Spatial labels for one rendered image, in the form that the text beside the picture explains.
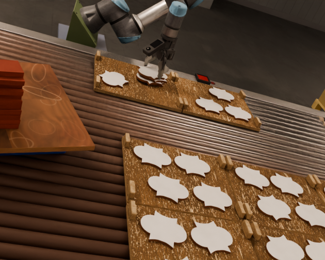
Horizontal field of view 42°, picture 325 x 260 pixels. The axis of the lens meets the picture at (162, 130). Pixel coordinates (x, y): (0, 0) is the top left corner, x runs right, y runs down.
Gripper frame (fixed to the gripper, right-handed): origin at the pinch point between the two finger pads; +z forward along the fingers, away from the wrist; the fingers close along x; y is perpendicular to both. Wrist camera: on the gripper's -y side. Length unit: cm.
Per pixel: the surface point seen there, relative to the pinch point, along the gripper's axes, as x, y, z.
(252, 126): -47, 29, 4
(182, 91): -12.7, 12.9, 4.0
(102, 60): 19.6, -14.0, 4.1
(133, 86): -4.2, -13.4, 4.1
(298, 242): -103, -19, 4
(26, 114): -27, -82, -6
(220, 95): -21.2, 33.4, 2.9
